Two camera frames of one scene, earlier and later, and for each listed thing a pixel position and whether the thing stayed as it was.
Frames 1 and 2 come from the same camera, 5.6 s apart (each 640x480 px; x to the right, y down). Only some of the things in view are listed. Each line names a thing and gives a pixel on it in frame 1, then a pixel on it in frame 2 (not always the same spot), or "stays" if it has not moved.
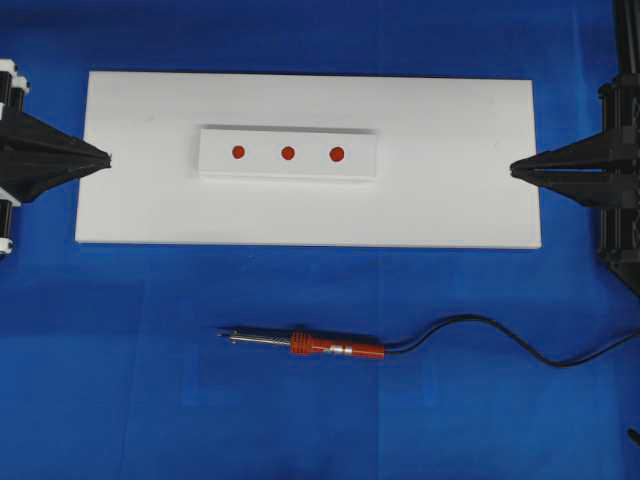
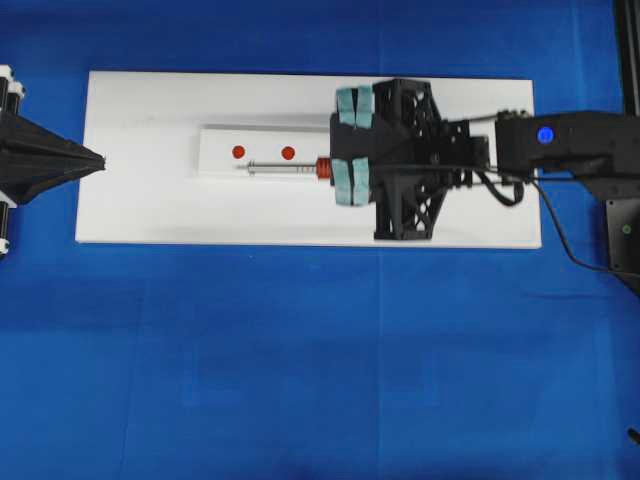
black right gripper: x=601 y=171 to x=395 y=124
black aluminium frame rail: x=628 y=12 stays
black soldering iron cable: x=438 y=321 to x=519 y=202
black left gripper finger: x=27 y=171 stays
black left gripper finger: x=31 y=150 stays
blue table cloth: x=110 y=363 stays
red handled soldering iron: x=303 y=339 to x=322 y=167
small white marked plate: x=287 y=152 stays
